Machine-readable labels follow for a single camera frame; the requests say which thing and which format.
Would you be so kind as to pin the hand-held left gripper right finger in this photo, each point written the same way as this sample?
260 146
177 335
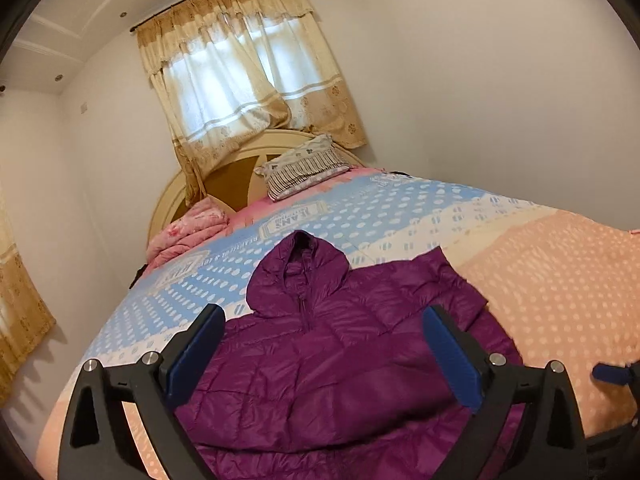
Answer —
452 355

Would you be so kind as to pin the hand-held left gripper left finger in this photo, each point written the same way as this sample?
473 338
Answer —
192 355

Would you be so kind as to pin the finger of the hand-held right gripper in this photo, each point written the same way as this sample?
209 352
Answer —
610 373

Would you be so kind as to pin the purple hooded puffer jacket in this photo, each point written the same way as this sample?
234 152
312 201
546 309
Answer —
325 360

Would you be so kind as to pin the dotted pastel bed sheet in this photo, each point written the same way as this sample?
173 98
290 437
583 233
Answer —
550 285

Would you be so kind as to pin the folded pink floral blanket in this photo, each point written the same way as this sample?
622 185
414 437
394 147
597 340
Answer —
190 230

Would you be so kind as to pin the cream wooden headboard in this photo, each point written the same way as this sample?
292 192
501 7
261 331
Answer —
165 205

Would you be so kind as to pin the golden patterned side curtain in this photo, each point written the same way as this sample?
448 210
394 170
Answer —
20 300

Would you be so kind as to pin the striped grey pillow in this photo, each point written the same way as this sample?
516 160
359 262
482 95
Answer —
305 165

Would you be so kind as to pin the beige floral window curtain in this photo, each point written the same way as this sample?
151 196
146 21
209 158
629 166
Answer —
225 85

